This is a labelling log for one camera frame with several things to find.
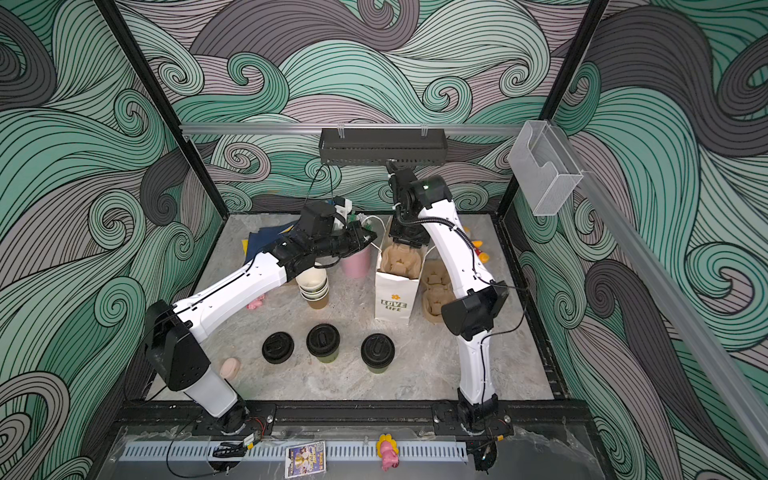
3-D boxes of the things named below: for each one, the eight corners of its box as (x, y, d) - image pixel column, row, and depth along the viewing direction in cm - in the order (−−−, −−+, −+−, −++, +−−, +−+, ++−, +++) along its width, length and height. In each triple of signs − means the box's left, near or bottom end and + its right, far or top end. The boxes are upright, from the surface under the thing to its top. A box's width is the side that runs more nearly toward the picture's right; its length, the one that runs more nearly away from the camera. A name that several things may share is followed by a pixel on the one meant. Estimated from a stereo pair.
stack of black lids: (261, 363, 84) (258, 360, 82) (268, 335, 90) (266, 331, 87) (291, 363, 84) (288, 360, 82) (296, 335, 90) (294, 331, 88)
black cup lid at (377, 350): (358, 369, 83) (356, 354, 73) (371, 345, 88) (370, 327, 78) (383, 383, 81) (384, 369, 71) (395, 357, 85) (397, 341, 76)
